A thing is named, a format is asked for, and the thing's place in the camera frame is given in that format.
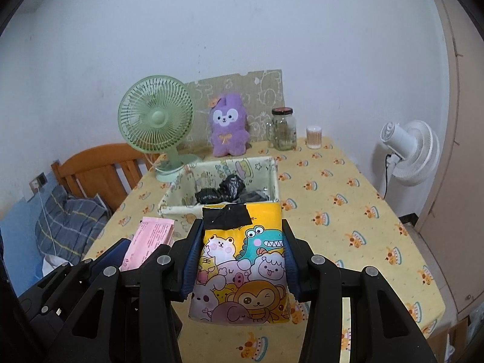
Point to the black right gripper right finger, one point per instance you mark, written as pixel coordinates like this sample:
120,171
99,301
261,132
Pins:
382,330

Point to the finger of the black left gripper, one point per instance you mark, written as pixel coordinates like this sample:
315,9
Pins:
113,257

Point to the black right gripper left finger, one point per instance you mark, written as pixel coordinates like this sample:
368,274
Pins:
127,316

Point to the clear plastic pink packet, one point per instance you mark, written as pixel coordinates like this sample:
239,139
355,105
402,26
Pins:
151,233

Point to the colourful cartoon tissue pack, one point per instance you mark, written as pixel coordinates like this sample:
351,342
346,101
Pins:
242,273

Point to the black plastic bag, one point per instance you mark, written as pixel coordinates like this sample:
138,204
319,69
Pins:
229,190

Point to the white cloth on bed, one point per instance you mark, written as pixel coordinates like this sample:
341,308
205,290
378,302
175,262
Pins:
51,262

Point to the blue plaid pillow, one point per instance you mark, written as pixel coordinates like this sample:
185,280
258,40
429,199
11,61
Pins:
67,226

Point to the cardboard box on floor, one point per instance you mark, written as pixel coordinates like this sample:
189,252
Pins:
450,344

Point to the yellow cartoon tablecloth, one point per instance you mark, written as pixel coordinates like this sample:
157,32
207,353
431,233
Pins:
327,202

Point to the green desk fan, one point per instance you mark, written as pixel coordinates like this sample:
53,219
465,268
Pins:
154,117

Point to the cartoon print fabric storage box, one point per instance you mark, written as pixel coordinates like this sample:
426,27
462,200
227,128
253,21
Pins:
180,205

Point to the purple plush bunny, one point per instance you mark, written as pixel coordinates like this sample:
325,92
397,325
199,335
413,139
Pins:
228,121

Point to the white standing fan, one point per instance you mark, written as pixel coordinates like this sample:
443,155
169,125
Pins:
414,152

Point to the cotton swab container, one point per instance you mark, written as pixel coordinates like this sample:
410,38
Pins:
314,137

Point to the glass jar with lid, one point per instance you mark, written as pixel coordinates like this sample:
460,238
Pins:
281,129

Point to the cartoon print cardboard panel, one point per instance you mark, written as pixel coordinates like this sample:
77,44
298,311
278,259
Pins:
261,91

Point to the wall power socket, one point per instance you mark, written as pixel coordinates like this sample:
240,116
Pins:
38,182

